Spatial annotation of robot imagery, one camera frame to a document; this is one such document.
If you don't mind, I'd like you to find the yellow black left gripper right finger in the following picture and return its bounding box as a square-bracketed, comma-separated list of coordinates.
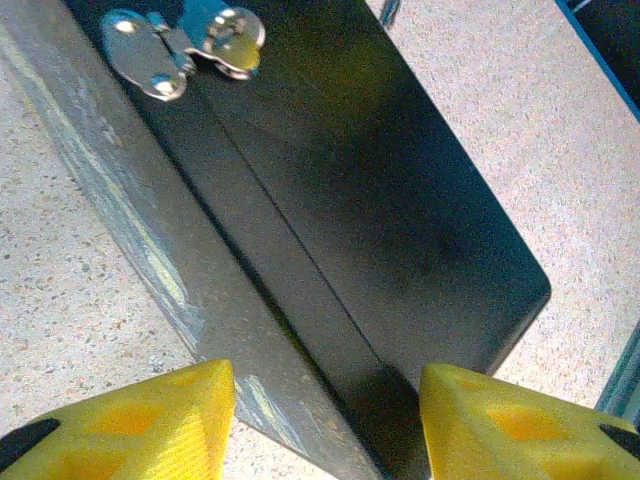
[418, 362, 640, 480]

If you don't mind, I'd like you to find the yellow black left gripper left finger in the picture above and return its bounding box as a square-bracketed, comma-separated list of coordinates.
[0, 358, 237, 480]

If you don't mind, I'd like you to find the black box with painted lid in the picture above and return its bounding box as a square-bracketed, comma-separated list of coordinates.
[0, 0, 553, 480]

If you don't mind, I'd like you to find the silver box hasp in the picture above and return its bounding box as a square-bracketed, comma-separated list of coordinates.
[101, 5, 267, 103]

